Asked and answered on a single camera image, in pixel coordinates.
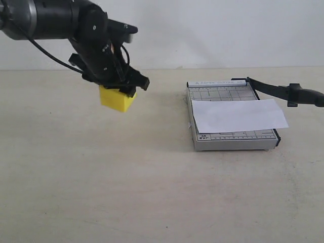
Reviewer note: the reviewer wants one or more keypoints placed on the white paper sheet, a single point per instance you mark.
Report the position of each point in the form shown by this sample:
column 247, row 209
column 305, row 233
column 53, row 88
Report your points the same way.
column 238, row 116

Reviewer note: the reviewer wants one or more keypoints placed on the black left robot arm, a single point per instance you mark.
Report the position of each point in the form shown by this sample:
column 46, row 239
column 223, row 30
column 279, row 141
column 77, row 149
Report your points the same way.
column 47, row 20

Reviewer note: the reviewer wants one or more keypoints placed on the black cutter blade arm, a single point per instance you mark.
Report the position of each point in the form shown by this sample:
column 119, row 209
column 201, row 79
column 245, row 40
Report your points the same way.
column 294, row 94

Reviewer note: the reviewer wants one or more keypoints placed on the yellow cube block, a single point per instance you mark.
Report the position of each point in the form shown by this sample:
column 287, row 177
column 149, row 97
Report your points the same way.
column 116, row 100

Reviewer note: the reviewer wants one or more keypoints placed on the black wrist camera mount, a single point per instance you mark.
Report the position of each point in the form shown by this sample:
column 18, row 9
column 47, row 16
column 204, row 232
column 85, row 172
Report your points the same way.
column 121, row 32

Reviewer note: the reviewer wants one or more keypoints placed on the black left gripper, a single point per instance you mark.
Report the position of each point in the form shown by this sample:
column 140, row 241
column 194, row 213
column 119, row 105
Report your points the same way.
column 101, row 61

